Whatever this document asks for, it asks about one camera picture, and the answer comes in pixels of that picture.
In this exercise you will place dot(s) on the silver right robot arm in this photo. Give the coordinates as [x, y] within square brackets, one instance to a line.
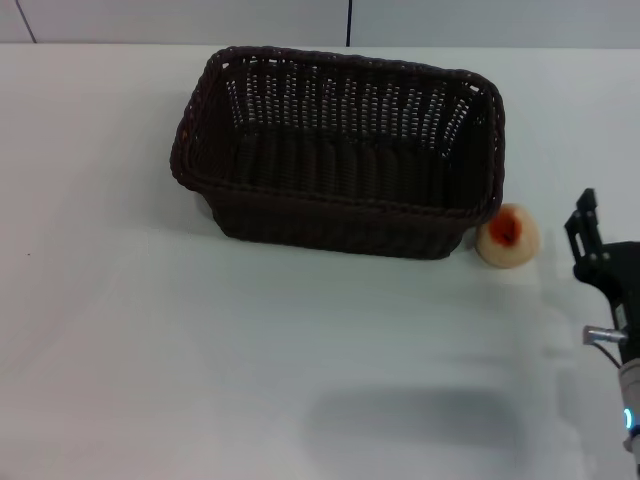
[631, 415]

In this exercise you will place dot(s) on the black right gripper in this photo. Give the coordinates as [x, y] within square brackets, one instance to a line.
[617, 280]

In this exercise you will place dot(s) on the black vertical wall strip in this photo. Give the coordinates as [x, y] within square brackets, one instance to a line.
[348, 22]

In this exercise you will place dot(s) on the black woven rectangular basket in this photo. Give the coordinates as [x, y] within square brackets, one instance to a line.
[340, 165]

